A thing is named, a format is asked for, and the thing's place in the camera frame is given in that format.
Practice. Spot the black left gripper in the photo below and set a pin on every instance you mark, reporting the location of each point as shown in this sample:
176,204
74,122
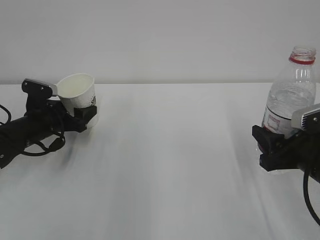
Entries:
53,113

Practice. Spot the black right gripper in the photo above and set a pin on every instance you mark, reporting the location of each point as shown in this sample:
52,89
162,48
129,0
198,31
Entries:
297,152

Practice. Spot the white paper cup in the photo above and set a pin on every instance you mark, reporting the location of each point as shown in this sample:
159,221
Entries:
77,91

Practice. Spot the Nongfu Spring water bottle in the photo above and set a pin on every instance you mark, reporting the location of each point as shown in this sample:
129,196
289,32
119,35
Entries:
293,89

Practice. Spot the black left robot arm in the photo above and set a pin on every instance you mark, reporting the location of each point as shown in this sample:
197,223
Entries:
41,130

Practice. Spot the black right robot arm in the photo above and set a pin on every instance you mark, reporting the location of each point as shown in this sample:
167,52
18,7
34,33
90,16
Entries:
278,153

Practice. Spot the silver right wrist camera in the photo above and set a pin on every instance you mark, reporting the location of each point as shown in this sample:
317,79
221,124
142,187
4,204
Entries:
307,119

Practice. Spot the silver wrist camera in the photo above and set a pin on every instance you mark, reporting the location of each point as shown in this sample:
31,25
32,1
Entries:
39,89
307,119

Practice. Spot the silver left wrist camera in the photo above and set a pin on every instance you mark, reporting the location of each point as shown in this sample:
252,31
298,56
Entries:
39,89

